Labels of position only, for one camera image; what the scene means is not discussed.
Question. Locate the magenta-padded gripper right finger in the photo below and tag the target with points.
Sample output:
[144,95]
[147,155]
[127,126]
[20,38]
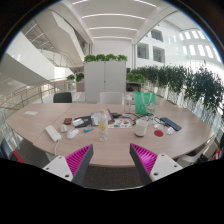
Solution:
[146,160]

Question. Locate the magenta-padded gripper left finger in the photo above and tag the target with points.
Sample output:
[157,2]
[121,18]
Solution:
[77,160]

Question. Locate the clear drink bottle yellow label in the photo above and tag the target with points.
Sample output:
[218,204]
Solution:
[103,128]

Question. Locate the white computer mouse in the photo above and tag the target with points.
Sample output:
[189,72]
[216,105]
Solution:
[72,133]

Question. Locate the small teal item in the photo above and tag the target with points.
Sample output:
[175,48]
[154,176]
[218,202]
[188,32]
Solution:
[88,130]

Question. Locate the white mug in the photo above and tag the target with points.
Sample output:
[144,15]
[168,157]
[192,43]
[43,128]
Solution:
[141,128]

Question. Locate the small white oval device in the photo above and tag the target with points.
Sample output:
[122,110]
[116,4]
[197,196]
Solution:
[63,128]

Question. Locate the white power strip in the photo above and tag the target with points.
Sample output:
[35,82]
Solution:
[53,133]

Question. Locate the small white packet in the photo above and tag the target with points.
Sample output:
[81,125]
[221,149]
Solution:
[170,130]

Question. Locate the white card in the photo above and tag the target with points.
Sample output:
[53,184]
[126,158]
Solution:
[78,122]

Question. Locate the small black red case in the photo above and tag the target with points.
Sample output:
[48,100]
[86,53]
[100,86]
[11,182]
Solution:
[67,121]

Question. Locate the black notebook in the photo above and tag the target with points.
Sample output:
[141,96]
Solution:
[87,120]

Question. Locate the dark blue keyboard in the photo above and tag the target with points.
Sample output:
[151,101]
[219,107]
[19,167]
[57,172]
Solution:
[170,123]

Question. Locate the colourful sticker sheet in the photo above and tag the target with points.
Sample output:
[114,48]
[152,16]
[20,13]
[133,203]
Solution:
[120,124]

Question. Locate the white printed packet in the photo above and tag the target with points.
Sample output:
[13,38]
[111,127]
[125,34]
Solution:
[95,117]

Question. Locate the white charger block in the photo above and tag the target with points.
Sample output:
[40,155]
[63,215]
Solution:
[126,115]

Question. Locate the black power adapter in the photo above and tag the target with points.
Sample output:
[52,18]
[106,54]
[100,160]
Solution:
[116,115]

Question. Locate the green tote bag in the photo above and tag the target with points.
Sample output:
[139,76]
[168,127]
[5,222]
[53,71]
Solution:
[144,104]

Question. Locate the clear shaker bottle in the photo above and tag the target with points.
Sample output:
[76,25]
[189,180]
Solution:
[128,105]

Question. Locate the black chair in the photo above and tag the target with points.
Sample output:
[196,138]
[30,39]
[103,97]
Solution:
[62,97]

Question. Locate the white paper slip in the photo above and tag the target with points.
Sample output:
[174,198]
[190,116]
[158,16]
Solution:
[31,113]

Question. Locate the potted plants brown planter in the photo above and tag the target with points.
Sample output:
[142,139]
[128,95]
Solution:
[80,78]

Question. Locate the white cabinet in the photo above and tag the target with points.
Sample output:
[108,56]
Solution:
[105,80]

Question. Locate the wood-topped glass railing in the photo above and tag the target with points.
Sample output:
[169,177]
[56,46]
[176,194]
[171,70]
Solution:
[30,88]

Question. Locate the row of green hedge plants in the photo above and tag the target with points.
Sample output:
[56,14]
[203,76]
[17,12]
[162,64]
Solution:
[186,81]

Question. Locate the green plants on cabinet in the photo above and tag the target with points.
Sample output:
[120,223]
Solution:
[105,57]

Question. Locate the group of ceiling light strips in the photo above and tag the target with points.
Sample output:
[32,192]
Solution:
[113,16]

